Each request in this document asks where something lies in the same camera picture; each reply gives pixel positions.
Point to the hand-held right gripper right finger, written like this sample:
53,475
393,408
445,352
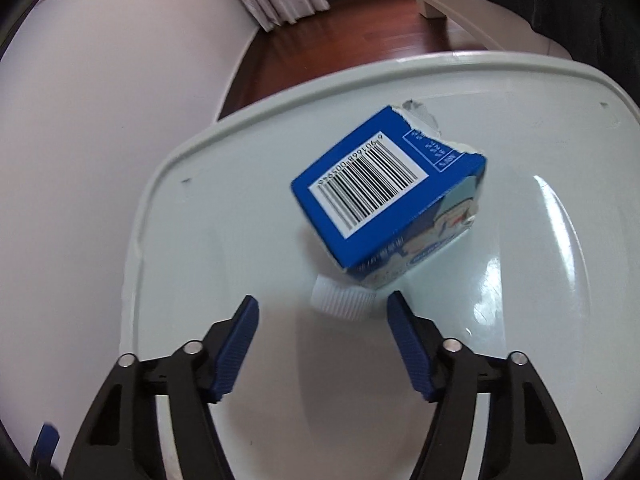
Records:
410,350

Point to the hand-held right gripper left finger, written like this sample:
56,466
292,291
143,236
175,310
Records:
232,350

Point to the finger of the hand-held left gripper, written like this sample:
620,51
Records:
47,440

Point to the white ribbed cap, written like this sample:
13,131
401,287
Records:
340,300

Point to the blue drink carton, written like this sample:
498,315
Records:
370,185

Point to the white plastic storage box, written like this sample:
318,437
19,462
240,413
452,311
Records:
225,240

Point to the dark bed cloth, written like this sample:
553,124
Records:
575,10

